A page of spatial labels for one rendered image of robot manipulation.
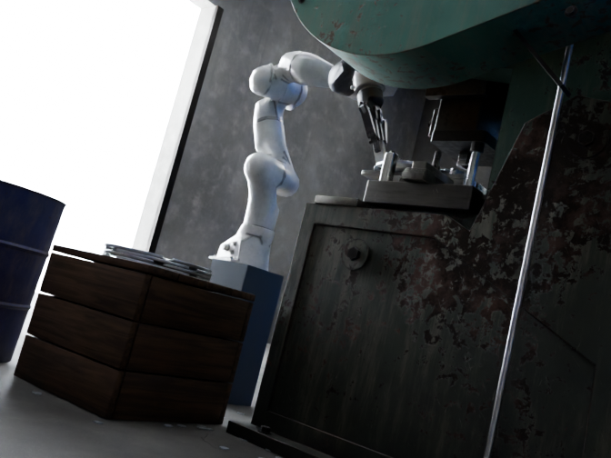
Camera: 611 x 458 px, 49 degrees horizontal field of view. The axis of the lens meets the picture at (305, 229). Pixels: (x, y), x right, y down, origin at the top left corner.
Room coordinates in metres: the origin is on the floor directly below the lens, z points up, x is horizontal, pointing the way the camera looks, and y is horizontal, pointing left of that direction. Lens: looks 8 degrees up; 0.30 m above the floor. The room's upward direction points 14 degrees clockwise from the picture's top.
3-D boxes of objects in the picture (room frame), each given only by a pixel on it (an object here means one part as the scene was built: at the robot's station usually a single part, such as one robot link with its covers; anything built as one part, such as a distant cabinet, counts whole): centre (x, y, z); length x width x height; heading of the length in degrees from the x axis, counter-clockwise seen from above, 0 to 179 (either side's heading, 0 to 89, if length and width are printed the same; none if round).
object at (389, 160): (1.70, -0.17, 0.75); 0.03 x 0.03 x 0.10; 49
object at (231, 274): (2.28, 0.16, 0.23); 0.18 x 0.18 x 0.45; 48
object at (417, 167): (1.62, -0.27, 0.76); 0.17 x 0.06 x 0.10; 139
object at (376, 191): (1.75, -0.39, 0.68); 0.45 x 0.30 x 0.06; 139
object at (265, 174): (2.25, 0.18, 0.71); 0.18 x 0.11 x 0.25; 147
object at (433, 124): (1.77, -0.35, 1.04); 0.17 x 0.15 x 0.30; 49
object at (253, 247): (2.31, 0.19, 0.52); 0.22 x 0.19 x 0.14; 48
